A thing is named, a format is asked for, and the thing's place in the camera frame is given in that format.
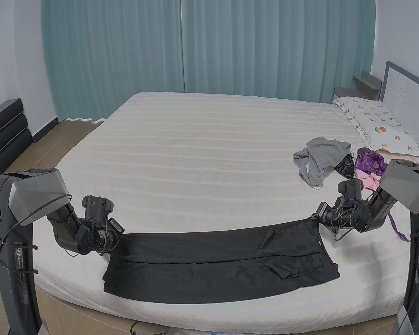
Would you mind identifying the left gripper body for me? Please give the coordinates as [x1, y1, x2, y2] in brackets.
[96, 218, 125, 254]

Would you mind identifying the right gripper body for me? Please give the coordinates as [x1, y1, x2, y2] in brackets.
[316, 202, 343, 228]

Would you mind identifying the black T-shirt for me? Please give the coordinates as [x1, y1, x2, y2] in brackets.
[102, 218, 340, 303]

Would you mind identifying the bed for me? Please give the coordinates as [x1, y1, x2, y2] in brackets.
[31, 60, 419, 327]

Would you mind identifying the black lace garment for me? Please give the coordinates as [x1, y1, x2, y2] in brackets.
[335, 153, 357, 181]

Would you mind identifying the pink garment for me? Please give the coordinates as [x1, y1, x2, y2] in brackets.
[355, 170, 383, 192]

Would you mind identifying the grey garment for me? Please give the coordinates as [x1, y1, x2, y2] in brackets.
[293, 136, 352, 189]

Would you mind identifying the purple garment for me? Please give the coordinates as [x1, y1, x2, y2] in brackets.
[354, 147, 412, 242]

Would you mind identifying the white printed pillow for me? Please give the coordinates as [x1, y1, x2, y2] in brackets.
[332, 96, 419, 156]

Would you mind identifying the grey bedside table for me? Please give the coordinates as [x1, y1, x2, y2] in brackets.
[333, 70, 382, 100]

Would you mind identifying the black chest of drawers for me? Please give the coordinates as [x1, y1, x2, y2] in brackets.
[0, 98, 34, 184]

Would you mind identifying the blue-green curtain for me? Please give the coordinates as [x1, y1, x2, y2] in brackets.
[42, 0, 186, 122]
[182, 0, 376, 102]

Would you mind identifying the black cable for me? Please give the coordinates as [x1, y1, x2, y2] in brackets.
[130, 321, 151, 335]

